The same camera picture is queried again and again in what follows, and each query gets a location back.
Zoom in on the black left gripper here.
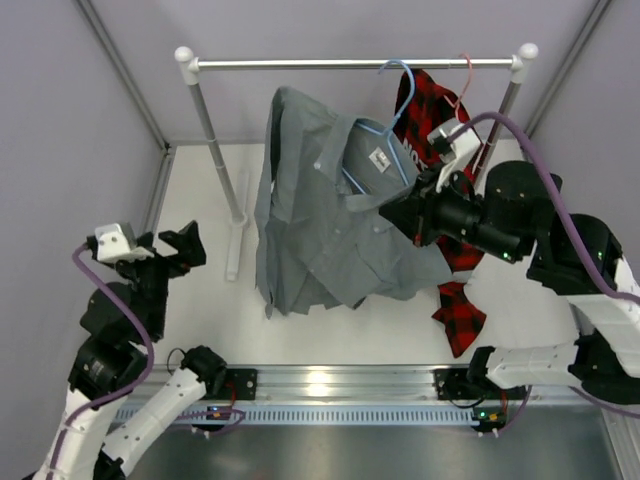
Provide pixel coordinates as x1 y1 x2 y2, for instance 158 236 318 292
118 220 205 341

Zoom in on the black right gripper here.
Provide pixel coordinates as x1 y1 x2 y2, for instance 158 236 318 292
381 165 528 269

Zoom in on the light blue wire hanger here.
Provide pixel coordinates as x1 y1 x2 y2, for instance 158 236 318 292
355 59 416 186

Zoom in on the grey button shirt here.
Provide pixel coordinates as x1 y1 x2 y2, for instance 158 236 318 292
254 87 453 315

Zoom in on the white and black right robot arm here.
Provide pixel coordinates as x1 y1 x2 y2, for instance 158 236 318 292
380 161 639 406

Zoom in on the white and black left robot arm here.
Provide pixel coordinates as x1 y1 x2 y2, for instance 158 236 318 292
30 221 227 479

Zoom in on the red black plaid shirt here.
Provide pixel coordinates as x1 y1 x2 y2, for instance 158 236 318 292
392 67 489 358

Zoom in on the silver white clothes rack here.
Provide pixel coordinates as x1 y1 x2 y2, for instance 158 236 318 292
174 43 539 282

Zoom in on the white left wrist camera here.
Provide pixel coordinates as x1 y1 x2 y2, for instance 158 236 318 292
86 223 154 264

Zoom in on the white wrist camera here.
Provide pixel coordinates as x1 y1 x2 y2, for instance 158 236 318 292
86 223 154 264
427 118 482 193

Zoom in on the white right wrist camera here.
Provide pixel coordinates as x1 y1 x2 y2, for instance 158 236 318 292
427 118 482 193

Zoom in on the pink wire hanger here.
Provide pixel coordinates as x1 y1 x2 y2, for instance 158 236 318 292
444 52 474 121

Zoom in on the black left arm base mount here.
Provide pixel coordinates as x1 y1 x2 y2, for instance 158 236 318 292
217 368 258 401

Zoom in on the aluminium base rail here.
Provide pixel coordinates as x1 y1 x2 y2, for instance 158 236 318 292
139 363 586 401

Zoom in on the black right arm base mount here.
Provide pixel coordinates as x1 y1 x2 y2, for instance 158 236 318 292
434 368 485 402

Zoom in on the slotted grey cable duct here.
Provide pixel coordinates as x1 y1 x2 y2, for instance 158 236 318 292
173 405 479 427

